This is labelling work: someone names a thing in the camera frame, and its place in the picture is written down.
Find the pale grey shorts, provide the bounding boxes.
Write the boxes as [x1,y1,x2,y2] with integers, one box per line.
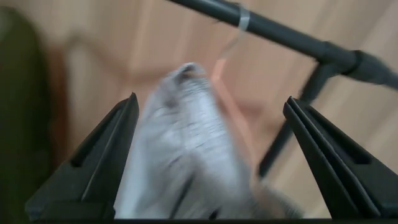
[114,62,305,220]

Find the pink clothes hanger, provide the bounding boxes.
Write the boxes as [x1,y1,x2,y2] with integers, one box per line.
[210,4,262,186]

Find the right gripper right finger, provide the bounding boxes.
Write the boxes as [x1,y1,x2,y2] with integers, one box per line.
[282,96,398,218]

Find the green printed sleeveless shirt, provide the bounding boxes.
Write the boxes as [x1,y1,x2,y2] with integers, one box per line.
[0,6,53,220]

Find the beige curtain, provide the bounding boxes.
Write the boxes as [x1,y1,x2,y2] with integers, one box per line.
[0,0,398,218]

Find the black clothes rack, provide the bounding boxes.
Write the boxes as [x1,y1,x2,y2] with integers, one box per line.
[167,0,398,179]

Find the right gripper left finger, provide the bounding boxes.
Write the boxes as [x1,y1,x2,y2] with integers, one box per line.
[24,92,140,220]

